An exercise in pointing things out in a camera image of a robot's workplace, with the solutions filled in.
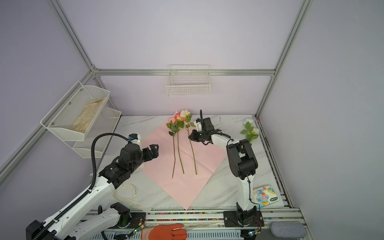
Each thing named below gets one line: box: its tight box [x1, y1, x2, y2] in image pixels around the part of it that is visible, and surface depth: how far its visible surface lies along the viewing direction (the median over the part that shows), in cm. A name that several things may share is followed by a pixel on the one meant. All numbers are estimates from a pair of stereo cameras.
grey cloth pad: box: [270, 221, 307, 239], surface depth 70 cm
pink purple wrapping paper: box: [140, 112, 228, 210], surface depth 93 cm
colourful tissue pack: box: [253, 184, 279, 208], surface depth 78 cm
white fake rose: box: [240, 117, 260, 143], surface depth 110 cm
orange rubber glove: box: [141, 224, 188, 240], surface depth 71 cm
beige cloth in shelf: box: [70, 96, 106, 134], surface depth 81 cm
